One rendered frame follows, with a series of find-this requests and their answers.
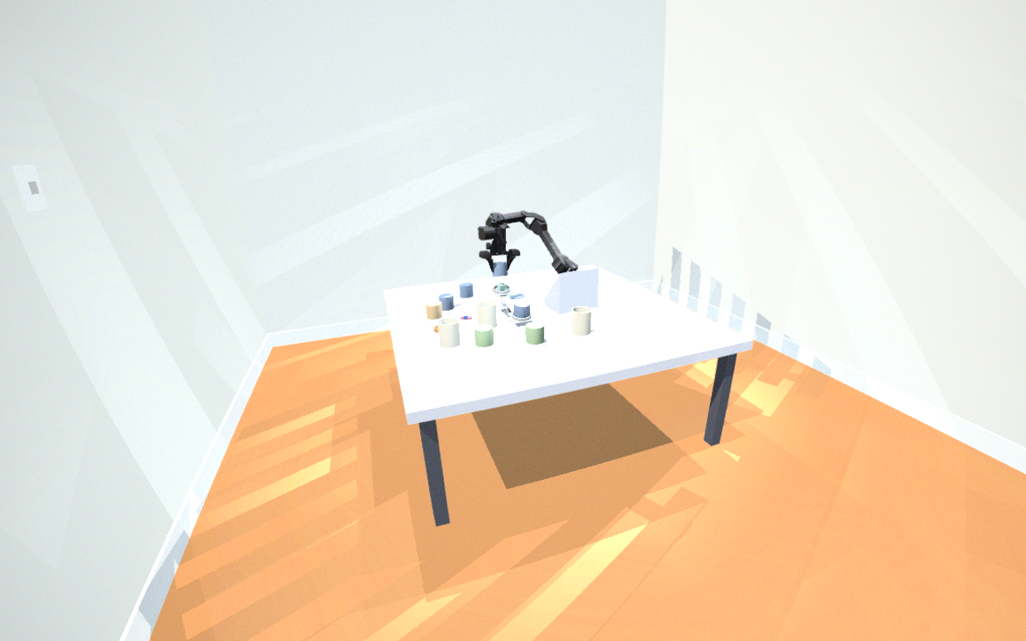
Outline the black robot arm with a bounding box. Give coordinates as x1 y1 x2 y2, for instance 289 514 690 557
477 210 579 274

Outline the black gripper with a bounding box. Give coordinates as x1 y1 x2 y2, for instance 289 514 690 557
478 239 520 272

